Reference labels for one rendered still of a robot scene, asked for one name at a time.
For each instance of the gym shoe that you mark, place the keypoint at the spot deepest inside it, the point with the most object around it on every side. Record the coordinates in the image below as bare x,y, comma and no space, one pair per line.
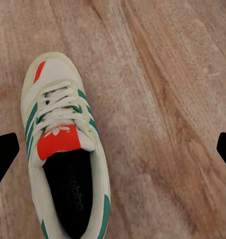
68,170

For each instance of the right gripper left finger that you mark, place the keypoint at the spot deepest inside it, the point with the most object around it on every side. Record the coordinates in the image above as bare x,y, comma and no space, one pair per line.
9,148

